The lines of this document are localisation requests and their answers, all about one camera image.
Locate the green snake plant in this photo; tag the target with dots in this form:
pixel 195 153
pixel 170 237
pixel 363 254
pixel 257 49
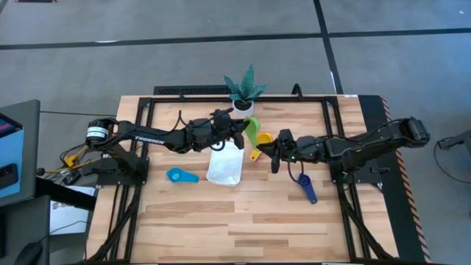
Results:
pixel 246 86

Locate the cyan measuring cup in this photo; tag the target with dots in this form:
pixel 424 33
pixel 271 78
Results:
pixel 176 176

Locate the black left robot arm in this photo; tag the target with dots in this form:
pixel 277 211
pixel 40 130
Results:
pixel 147 138

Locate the white round plant pot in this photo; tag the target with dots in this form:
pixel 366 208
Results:
pixel 243 106

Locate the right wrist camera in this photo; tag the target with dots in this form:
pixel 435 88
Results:
pixel 285 134

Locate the black metal table frame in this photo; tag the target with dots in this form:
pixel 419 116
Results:
pixel 239 99

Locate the white plastic basket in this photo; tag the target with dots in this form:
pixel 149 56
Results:
pixel 226 167

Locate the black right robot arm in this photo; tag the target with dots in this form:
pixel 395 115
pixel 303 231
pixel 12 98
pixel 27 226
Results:
pixel 368 145

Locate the yellow connector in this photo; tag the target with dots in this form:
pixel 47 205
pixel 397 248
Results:
pixel 71 159

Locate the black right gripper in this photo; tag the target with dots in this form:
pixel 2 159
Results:
pixel 292 151

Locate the black curved hook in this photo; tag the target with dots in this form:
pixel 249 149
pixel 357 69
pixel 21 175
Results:
pixel 297 85

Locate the green measuring cup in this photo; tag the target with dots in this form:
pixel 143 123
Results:
pixel 253 130

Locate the black hazard-striped floor mat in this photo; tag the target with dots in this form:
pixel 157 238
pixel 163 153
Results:
pixel 401 221

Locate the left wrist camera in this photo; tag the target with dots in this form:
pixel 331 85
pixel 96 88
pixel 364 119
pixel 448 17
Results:
pixel 222 114

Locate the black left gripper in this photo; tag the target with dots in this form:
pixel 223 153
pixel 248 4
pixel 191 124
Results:
pixel 221 130

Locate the white paper sheet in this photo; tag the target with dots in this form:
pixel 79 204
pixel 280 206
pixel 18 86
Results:
pixel 66 217

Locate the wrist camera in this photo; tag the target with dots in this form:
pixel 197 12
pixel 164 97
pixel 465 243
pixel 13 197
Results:
pixel 285 134
pixel 222 114

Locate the black floor grille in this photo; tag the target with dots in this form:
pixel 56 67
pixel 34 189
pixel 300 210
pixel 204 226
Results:
pixel 191 90

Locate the small dark blue measuring cup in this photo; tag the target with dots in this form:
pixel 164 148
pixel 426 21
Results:
pixel 304 181

